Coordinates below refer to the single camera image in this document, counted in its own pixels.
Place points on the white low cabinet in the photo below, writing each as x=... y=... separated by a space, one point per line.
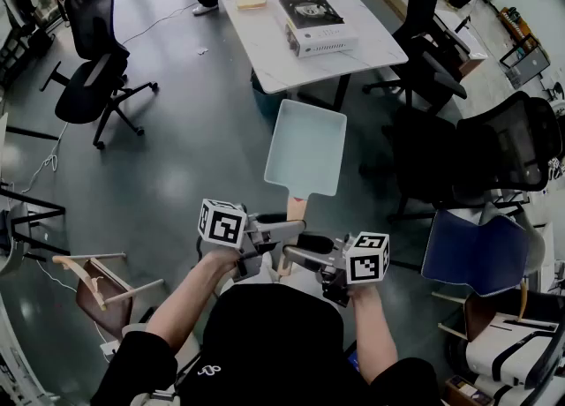
x=468 y=49

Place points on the pale blue rectangular pan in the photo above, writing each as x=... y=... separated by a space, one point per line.
x=304 y=148

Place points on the black mesh office chair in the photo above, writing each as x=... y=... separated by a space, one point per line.
x=503 y=148

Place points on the person's right forearm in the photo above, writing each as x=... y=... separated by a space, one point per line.
x=373 y=333

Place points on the black high-back office chair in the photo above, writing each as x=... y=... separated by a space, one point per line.
x=424 y=42

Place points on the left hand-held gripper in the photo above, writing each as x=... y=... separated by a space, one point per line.
x=225 y=225

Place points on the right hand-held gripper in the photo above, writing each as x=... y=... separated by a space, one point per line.
x=368 y=260

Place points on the black frame cart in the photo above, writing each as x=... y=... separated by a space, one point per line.
x=527 y=64

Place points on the wooden chair with brown seat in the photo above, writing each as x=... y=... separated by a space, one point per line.
x=103 y=302

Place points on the person's left forearm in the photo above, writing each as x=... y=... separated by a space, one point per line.
x=190 y=302

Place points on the black padded office chair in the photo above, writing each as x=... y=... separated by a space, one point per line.
x=92 y=82

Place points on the slice of bread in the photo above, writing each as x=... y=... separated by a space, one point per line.
x=251 y=2

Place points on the dark teal bin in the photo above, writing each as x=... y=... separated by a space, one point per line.
x=265 y=102

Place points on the black metal frame stand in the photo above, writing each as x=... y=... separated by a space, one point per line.
x=33 y=210

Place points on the orange wooden shelf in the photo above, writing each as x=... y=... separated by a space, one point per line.
x=516 y=24

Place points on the white case with black stripes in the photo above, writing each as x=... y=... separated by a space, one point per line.
x=499 y=351

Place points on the blue fabric chair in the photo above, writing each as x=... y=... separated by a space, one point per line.
x=472 y=254

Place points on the person's black shirt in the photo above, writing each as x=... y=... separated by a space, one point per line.
x=273 y=351

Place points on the white portable gas stove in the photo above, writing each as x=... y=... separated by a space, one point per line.
x=322 y=38

